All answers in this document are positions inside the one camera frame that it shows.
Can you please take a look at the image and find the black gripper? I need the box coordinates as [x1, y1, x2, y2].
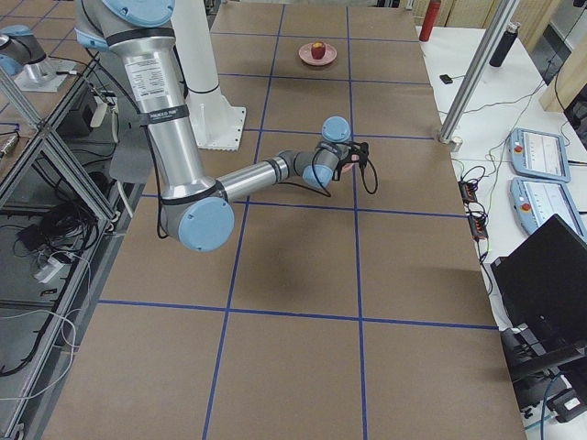
[333, 141, 370, 182]

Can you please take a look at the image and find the red apple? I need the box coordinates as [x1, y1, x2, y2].
[310, 41, 327, 60]

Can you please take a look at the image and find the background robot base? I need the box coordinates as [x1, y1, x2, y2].
[1, 25, 65, 93]

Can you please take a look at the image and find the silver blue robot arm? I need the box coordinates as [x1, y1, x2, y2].
[75, 1, 371, 252]

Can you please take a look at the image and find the pink plate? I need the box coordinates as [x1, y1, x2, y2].
[298, 41, 338, 67]

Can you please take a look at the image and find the small black device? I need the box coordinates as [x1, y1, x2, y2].
[439, 74, 453, 84]

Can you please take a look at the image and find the black orange usb hub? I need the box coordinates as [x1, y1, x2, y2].
[458, 181, 478, 204]

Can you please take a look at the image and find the red water bottle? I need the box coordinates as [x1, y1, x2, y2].
[418, 0, 441, 42]

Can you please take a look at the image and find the upper teach pendant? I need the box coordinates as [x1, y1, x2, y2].
[509, 128, 570, 182]

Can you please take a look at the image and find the teach pendant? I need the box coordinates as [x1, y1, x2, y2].
[509, 177, 586, 238]
[509, 128, 570, 182]

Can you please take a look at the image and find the lower teach pendant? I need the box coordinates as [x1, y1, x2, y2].
[509, 177, 586, 238]

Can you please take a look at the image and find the black water bottle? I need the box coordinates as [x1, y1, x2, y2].
[489, 22, 521, 68]

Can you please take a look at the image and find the black laptop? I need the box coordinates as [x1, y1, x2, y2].
[491, 214, 586, 340]

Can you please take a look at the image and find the black monitor stand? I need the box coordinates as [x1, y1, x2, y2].
[500, 322, 586, 424]

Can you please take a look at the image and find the white power adapter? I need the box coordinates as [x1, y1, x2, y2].
[34, 257, 64, 284]

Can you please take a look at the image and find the black power brick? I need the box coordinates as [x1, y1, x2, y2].
[17, 224, 46, 251]

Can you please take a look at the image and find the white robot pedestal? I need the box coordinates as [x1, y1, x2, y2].
[172, 0, 247, 151]

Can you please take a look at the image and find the aluminium frame post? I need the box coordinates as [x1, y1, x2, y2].
[437, 0, 519, 152]

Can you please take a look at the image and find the aluminium frame cart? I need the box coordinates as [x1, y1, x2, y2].
[1, 59, 129, 439]

